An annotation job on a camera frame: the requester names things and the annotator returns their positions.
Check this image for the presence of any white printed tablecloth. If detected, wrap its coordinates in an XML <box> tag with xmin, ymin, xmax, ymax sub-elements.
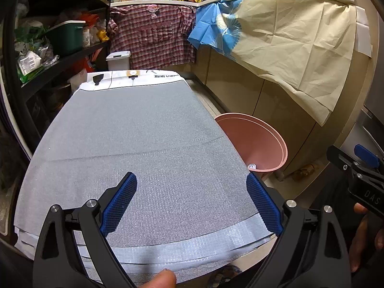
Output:
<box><xmin>13</xmin><ymin>70</ymin><xmax>281</xmax><ymax>287</ymax></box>

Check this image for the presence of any person's left hand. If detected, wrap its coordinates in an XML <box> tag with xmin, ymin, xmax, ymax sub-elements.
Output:
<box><xmin>141</xmin><ymin>269</ymin><xmax>177</xmax><ymax>288</ymax></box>

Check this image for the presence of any green vegetable packet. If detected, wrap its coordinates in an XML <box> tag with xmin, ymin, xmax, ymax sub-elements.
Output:
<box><xmin>16</xmin><ymin>51</ymin><xmax>44</xmax><ymax>83</ymax></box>

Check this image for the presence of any pink plastic bin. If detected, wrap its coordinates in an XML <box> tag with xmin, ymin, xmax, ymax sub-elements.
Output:
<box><xmin>214</xmin><ymin>113</ymin><xmax>288</xmax><ymax>173</ymax></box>

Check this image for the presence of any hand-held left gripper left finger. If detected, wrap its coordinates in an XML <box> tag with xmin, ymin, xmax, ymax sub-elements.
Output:
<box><xmin>32</xmin><ymin>172</ymin><xmax>138</xmax><ymax>288</ymax></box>

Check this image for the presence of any cream cloth with blue print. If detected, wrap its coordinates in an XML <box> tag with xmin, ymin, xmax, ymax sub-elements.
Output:
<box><xmin>187</xmin><ymin>0</ymin><xmax>357</xmax><ymax>126</ymax></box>

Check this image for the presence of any person's right hand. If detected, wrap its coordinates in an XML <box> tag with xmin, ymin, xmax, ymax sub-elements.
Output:
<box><xmin>349</xmin><ymin>202</ymin><xmax>384</xmax><ymax>273</ymax></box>

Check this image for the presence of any red plaid shirt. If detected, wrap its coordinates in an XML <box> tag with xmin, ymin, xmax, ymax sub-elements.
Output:
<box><xmin>108</xmin><ymin>4</ymin><xmax>197</xmax><ymax>69</ymax></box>

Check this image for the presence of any grey textured table mat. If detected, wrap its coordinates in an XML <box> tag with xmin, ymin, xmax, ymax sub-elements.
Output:
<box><xmin>13</xmin><ymin>79</ymin><xmax>284</xmax><ymax>287</ymax></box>

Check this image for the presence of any white paper sheet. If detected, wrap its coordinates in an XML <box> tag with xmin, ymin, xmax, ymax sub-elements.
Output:
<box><xmin>355</xmin><ymin>6</ymin><xmax>372</xmax><ymax>57</ymax></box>

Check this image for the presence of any white lidded bin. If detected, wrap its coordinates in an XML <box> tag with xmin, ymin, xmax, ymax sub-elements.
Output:
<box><xmin>106</xmin><ymin>50</ymin><xmax>132</xmax><ymax>71</ymax></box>

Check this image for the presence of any green storage box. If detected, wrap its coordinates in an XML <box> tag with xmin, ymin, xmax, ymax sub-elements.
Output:
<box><xmin>45</xmin><ymin>20</ymin><xmax>86</xmax><ymax>56</ymax></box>

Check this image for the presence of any clear plastic bag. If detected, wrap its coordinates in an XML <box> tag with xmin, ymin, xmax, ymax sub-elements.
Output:
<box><xmin>39</xmin><ymin>43</ymin><xmax>59</xmax><ymax>66</ymax></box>

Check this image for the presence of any brown bottle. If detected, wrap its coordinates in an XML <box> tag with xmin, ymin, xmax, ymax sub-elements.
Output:
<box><xmin>292</xmin><ymin>163</ymin><xmax>320</xmax><ymax>182</ymax></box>

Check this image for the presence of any red packet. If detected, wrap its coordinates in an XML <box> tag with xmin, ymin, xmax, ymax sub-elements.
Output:
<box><xmin>76</xmin><ymin>60</ymin><xmax>96</xmax><ymax>75</ymax></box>

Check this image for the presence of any white plastic bag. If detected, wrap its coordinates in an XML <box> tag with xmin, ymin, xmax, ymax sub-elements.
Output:
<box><xmin>15</xmin><ymin>0</ymin><xmax>33</xmax><ymax>21</ymax></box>

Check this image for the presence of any orange bag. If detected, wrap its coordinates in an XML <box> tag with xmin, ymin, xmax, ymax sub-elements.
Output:
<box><xmin>78</xmin><ymin>13</ymin><xmax>99</xmax><ymax>26</ymax></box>

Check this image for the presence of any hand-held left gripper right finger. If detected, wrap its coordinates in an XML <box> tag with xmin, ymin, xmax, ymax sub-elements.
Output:
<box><xmin>246</xmin><ymin>173</ymin><xmax>351</xmax><ymax>288</ymax></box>

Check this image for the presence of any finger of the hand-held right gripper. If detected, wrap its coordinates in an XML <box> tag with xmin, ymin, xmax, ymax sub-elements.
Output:
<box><xmin>354</xmin><ymin>144</ymin><xmax>384</xmax><ymax>174</ymax></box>
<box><xmin>326</xmin><ymin>145</ymin><xmax>361</xmax><ymax>175</ymax></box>

